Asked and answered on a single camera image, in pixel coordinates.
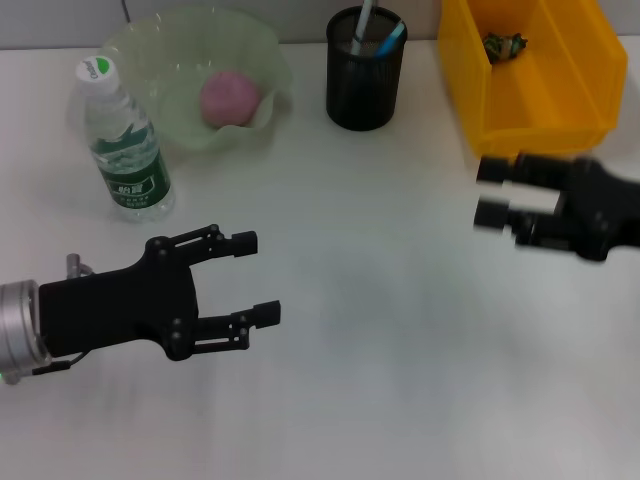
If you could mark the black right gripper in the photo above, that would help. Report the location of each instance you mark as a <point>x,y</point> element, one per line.
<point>605,210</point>

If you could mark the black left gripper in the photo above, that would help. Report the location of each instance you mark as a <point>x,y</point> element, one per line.
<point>115,310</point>

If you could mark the green plastic wrapper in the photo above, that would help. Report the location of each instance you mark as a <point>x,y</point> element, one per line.
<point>502,46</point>

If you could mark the pink peach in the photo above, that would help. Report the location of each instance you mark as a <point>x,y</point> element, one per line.
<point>230,98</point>

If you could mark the clear bottle with green label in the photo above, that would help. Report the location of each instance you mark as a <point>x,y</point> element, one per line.
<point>125,145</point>

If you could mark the blue and teal scissors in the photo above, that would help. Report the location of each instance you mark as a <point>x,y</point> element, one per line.
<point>392,36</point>

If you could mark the silver pen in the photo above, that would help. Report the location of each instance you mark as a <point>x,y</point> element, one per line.
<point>362,25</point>

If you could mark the black mesh pen holder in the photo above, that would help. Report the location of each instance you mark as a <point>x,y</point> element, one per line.
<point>365,85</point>

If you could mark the translucent green fruit bowl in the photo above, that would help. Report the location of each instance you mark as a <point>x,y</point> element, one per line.
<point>235,55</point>

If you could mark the yellow plastic bin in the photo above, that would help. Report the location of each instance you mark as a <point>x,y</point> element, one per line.
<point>550,110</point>

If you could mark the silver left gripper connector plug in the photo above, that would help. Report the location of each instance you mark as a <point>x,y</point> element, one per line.
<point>75,265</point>

